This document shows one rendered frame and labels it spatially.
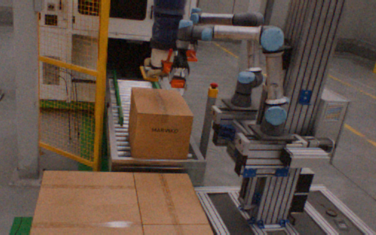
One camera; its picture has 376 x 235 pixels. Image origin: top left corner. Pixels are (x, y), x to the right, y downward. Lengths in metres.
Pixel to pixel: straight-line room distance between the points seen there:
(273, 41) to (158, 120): 1.01
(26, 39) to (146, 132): 1.20
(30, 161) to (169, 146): 1.35
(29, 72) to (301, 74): 2.05
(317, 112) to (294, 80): 0.31
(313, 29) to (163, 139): 1.22
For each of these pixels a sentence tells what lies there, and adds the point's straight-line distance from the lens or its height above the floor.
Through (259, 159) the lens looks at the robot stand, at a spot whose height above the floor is 0.88.
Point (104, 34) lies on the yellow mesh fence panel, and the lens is 3.29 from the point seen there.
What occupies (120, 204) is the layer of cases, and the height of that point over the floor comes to 0.54.
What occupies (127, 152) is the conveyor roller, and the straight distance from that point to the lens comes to 3.05.
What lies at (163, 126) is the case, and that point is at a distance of 2.79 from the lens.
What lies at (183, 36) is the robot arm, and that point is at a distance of 2.30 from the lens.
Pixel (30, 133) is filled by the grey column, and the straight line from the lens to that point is 3.54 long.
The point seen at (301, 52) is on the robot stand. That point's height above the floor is 1.51.
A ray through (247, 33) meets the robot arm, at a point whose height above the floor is 1.60.
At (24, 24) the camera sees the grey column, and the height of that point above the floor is 1.36.
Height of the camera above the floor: 1.90
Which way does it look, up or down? 23 degrees down
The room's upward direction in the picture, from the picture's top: 8 degrees clockwise
